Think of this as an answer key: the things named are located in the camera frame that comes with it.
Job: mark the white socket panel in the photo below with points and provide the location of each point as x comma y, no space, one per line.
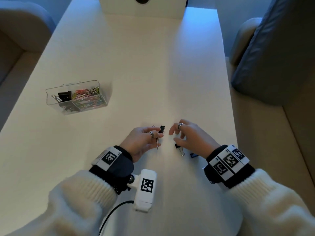
118,7

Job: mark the left marker wristband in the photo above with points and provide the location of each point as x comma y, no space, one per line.
110,159

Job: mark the transparent box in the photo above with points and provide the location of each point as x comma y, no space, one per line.
83,85

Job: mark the pile of coloured paper clips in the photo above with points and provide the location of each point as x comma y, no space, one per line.
86,93

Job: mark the long beige sofa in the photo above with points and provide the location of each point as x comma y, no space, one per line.
19,29

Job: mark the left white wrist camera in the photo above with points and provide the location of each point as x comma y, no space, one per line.
146,191

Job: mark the right marker wristband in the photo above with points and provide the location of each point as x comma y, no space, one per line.
228,164

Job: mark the person's left hand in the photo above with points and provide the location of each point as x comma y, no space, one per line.
137,145

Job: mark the person's right hand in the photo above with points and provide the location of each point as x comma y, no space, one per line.
199,142

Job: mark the person's left forearm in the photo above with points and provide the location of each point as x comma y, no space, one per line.
69,206

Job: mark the marker wristband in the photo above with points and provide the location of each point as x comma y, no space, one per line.
110,159
228,164

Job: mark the small black binder clip bunch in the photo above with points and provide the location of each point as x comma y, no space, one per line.
64,95

